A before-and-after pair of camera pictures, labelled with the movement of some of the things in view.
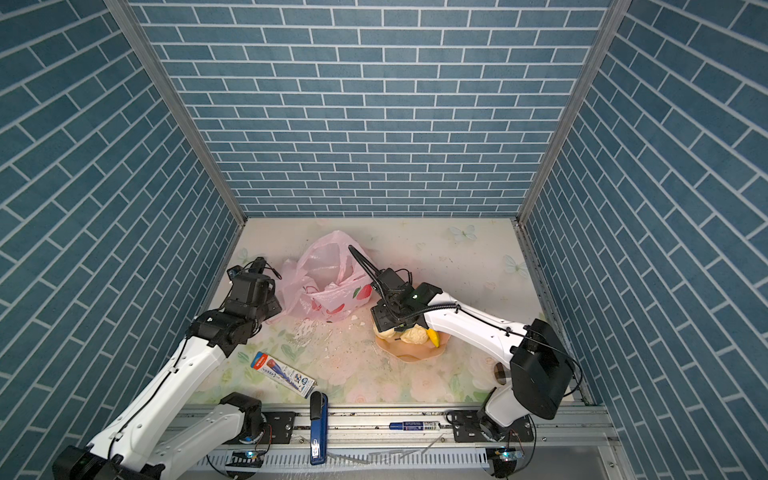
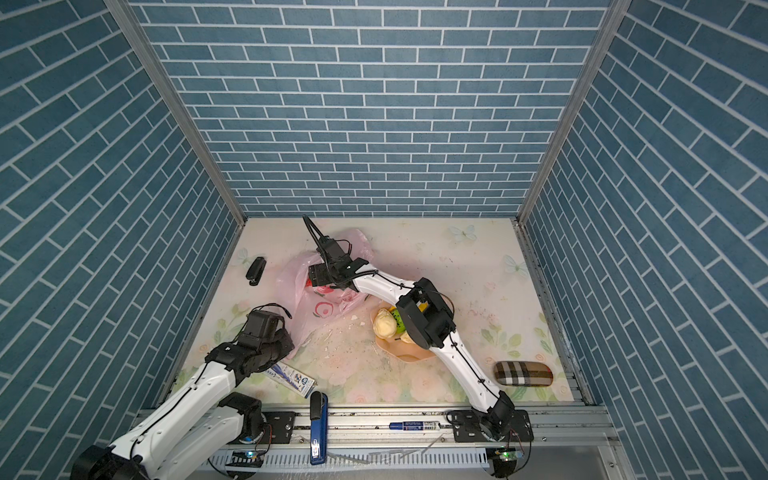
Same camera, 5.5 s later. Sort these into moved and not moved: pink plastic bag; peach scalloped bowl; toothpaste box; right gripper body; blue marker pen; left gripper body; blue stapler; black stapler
Moved: left gripper body; pink plastic bag; right gripper body
Not moved: peach scalloped bowl; toothpaste box; black stapler; blue marker pen; blue stapler
